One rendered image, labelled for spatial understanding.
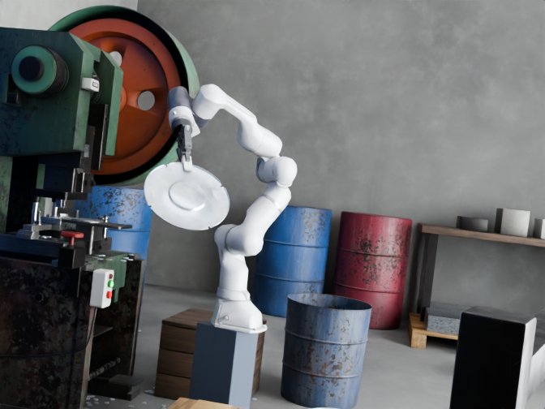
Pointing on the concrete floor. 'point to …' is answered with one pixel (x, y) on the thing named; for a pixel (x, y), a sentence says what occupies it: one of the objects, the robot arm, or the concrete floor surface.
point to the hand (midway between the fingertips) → (186, 164)
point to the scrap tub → (323, 350)
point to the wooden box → (166, 364)
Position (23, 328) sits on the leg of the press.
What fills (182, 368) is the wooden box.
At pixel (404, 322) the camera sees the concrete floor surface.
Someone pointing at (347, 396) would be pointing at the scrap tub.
